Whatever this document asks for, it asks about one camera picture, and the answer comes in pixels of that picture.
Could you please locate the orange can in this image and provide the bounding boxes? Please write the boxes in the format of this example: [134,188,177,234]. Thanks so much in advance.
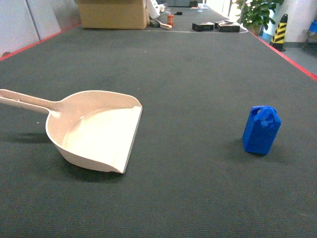
[167,14,174,27]

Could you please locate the yellow black traffic cone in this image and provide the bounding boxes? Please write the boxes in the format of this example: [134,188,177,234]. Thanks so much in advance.
[269,14,288,52]

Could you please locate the potted green plant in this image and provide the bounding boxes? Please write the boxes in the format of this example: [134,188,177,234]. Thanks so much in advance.
[235,0,284,36]

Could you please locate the large cardboard box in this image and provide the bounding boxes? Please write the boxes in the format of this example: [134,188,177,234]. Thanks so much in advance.
[78,0,148,30]

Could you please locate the black box right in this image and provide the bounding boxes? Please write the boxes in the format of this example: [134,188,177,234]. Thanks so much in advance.
[214,20,240,33]

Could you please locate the beige plastic dustpan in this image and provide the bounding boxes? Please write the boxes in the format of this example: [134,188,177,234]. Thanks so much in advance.
[0,89,143,174]

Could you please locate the black box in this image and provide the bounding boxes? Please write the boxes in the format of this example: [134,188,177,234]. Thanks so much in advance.
[214,20,240,33]
[192,22,214,32]

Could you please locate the black box left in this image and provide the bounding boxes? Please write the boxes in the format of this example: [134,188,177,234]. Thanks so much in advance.
[192,22,214,32]

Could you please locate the hand brush wooden handle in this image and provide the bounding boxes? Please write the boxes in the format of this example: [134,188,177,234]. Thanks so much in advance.
[150,19,172,30]

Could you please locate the blue plastic part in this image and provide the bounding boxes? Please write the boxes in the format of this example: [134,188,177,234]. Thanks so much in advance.
[242,106,282,155]

